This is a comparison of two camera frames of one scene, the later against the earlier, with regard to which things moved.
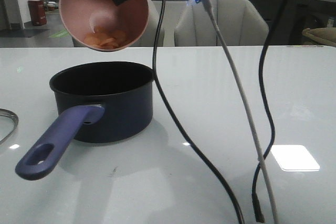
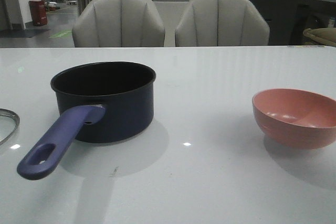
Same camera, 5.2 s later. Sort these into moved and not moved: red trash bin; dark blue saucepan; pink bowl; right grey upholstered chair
Moved: pink bowl
Not moved: dark blue saucepan; right grey upholstered chair; red trash bin
